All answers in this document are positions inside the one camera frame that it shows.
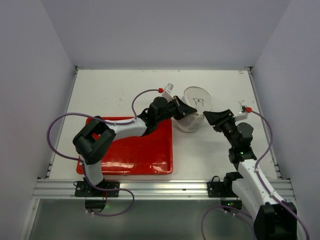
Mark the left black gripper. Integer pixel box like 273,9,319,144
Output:
156,95,197,124

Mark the white mesh laundry bag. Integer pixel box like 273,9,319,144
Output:
173,85,214,133

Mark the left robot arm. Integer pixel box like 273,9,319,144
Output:
72,96,197,197

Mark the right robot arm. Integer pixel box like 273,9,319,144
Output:
203,109,297,240

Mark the red plastic tray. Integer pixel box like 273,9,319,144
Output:
75,116,174,176

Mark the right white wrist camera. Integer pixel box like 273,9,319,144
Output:
234,105,252,122

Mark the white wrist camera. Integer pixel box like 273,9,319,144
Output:
234,105,252,122
161,83,174,102

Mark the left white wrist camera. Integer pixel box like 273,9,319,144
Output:
161,83,174,102

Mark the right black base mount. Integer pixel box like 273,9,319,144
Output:
206,176,238,198

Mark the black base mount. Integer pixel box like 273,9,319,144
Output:
73,180,120,198
206,176,238,198

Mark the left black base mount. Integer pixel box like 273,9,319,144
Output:
73,180,120,198

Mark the aluminium mounting rail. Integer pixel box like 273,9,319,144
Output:
32,177,296,200

